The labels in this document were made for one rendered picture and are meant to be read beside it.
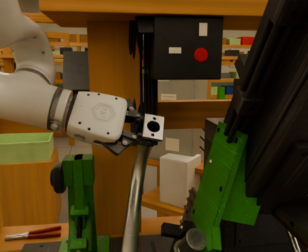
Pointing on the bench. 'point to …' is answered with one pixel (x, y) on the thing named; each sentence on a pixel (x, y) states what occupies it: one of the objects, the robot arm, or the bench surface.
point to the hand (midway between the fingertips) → (146, 131)
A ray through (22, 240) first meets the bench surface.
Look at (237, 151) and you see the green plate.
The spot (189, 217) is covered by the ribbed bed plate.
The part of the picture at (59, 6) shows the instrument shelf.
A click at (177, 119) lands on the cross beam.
